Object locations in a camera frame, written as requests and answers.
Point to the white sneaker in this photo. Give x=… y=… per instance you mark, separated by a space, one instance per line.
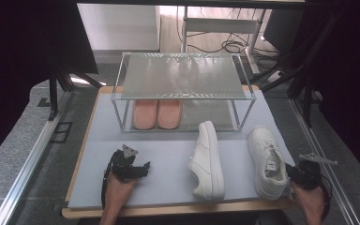
x=207 y=162
x=267 y=162

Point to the dark curtain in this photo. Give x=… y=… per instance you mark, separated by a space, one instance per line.
x=353 y=78
x=18 y=47

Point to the white desk with metal legs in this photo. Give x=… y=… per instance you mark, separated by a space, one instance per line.
x=222 y=25

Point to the light blue mat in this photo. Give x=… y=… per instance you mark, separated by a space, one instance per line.
x=168 y=187

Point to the person's right hand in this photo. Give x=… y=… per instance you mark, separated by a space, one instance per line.
x=311 y=201

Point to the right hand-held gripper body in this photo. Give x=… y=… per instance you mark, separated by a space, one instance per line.
x=309 y=175

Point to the white cabinet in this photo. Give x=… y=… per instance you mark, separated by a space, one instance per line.
x=118 y=26

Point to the two-tier metal shoe rack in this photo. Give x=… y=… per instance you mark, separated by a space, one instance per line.
x=181 y=78

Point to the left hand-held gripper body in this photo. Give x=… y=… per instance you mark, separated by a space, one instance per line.
x=122 y=168

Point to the black metal stand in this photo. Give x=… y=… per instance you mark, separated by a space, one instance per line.
x=53 y=93
x=306 y=93

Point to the person's left hand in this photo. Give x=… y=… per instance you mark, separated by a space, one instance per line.
x=118 y=190

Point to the pink slipper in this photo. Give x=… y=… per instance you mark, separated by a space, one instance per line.
x=169 y=113
x=144 y=114

